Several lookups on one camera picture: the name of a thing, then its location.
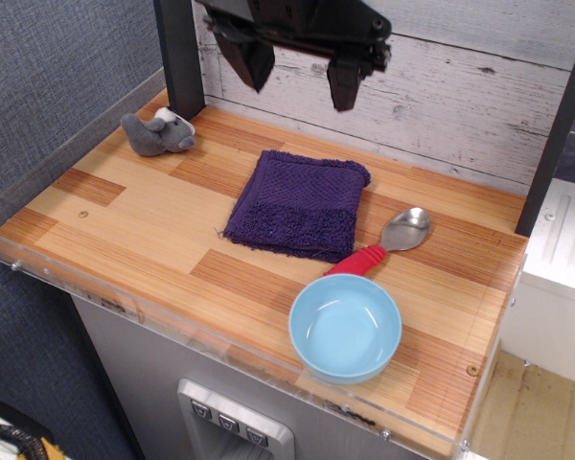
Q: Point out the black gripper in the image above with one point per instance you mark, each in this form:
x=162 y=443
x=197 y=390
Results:
x=246 y=32

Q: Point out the light blue bowl cup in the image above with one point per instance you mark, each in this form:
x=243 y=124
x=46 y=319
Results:
x=345 y=328

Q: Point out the purple folded towel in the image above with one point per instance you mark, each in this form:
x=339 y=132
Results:
x=299 y=206

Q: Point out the grey plush elephant toy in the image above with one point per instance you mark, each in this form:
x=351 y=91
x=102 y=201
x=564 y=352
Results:
x=166 y=132

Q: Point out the clear acrylic table guard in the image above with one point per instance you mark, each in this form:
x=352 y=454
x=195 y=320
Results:
x=142 y=236

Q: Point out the grey cabinet with button panel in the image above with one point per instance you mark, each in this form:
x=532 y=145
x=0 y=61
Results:
x=182 y=404

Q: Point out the white ribbed side unit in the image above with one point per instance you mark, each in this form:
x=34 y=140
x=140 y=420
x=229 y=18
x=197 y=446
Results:
x=539 y=324

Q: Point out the black left frame post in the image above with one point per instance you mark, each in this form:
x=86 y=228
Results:
x=177 y=37

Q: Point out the black frame post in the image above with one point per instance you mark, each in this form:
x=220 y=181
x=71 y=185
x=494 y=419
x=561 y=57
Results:
x=177 y=37
x=549 y=159

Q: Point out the red handled metal spoon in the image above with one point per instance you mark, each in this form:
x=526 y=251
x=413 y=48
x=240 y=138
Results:
x=403 y=232

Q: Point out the black right frame post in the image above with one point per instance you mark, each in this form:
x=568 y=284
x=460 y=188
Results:
x=549 y=159

